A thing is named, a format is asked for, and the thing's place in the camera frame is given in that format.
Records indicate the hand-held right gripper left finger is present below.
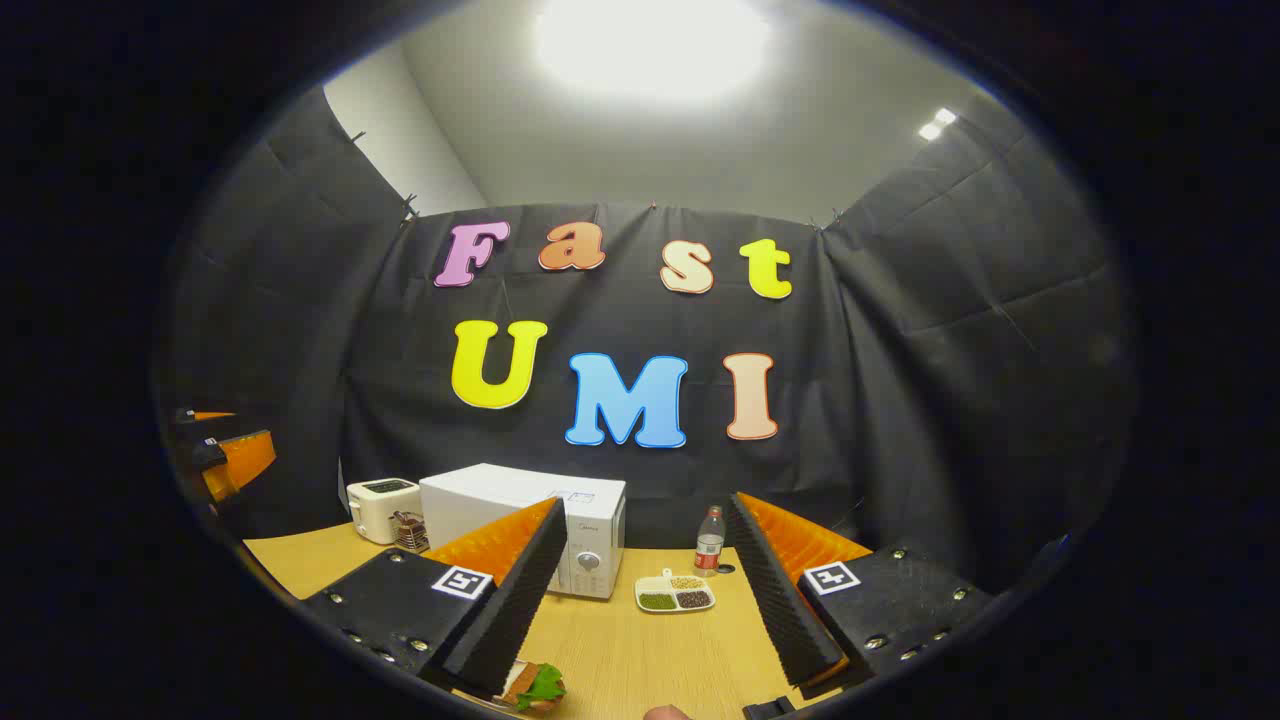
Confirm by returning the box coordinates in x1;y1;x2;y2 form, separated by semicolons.
300;497;569;701

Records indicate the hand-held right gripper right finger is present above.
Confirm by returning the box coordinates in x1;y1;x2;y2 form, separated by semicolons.
725;492;996;701

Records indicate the sandwich with lettuce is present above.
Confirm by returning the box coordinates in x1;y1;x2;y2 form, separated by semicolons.
497;660;568;714

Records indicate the white microwave oven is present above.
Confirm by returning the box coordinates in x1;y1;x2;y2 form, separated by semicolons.
420;462;628;601

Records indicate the clear bottle red label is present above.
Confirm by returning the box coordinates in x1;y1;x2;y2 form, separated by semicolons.
695;505;726;578

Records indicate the white divided dish of beans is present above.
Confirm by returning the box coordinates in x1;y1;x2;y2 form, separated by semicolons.
635;568;717;614

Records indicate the white toaster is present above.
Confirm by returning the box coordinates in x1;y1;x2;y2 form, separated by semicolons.
346;477;426;546

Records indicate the black backdrop cloth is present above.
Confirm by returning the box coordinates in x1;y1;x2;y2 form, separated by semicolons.
160;85;1141;601

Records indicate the large ceiling light panel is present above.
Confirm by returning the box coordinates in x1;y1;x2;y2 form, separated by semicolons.
533;0;773;104

